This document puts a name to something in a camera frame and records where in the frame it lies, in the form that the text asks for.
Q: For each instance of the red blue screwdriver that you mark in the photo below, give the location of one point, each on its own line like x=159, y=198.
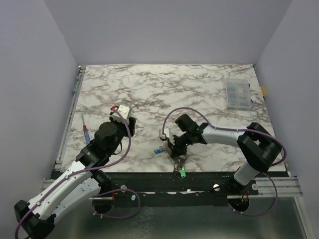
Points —
x=85, y=131

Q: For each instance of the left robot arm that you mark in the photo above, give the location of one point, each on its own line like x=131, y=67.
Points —
x=83, y=179

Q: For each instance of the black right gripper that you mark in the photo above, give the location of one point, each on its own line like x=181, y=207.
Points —
x=177, y=151

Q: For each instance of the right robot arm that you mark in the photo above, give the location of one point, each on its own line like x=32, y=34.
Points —
x=259, y=147

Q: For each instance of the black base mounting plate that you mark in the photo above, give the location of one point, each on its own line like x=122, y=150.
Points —
x=166, y=189

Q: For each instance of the green key tag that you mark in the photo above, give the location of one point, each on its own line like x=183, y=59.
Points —
x=182, y=173

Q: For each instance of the clear plastic screw organizer box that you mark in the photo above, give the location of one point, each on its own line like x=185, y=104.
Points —
x=238, y=94

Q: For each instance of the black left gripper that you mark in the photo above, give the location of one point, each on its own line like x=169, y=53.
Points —
x=131, y=121

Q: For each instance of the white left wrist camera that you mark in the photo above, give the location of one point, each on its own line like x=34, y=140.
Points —
x=122, y=110

